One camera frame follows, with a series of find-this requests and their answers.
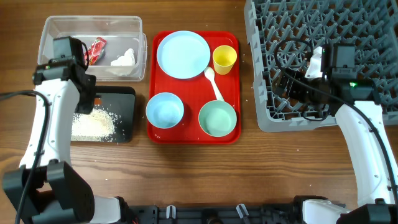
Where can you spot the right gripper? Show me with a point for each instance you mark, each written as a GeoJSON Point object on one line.
{"type": "Point", "coordinates": [292, 92]}

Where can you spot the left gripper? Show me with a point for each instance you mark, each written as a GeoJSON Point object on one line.
{"type": "Point", "coordinates": [84, 106]}

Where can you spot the red snack wrapper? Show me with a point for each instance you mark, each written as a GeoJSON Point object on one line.
{"type": "Point", "coordinates": [96, 51]}

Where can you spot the white tissue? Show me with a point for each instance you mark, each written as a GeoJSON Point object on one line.
{"type": "Point", "coordinates": [123, 65]}

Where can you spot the white rice pile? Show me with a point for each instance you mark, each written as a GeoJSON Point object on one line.
{"type": "Point", "coordinates": [99, 126]}

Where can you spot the light blue bowl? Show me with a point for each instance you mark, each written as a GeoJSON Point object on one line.
{"type": "Point", "coordinates": [165, 110]}

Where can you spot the light green bowl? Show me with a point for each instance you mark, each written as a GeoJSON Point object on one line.
{"type": "Point", "coordinates": [217, 118]}

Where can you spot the orange carrot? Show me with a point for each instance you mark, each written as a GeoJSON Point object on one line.
{"type": "Point", "coordinates": [97, 101]}

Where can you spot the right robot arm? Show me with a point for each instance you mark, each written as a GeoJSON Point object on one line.
{"type": "Point", "coordinates": [331, 79]}

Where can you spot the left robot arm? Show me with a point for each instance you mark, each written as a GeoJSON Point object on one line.
{"type": "Point", "coordinates": [45, 188]}

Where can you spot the black waste tray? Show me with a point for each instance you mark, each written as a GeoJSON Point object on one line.
{"type": "Point", "coordinates": [119, 100]}

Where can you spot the grey dishwasher rack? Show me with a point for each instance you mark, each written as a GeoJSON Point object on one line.
{"type": "Point", "coordinates": [276, 30]}

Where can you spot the clear plastic bin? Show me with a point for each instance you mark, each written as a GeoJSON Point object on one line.
{"type": "Point", "coordinates": [120, 32]}

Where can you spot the yellow plastic cup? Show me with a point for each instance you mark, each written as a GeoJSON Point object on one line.
{"type": "Point", "coordinates": [224, 58]}

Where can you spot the white plastic spoon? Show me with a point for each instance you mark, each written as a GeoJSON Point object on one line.
{"type": "Point", "coordinates": [210, 75]}

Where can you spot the light blue plate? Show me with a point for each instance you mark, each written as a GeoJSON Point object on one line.
{"type": "Point", "coordinates": [183, 54]}

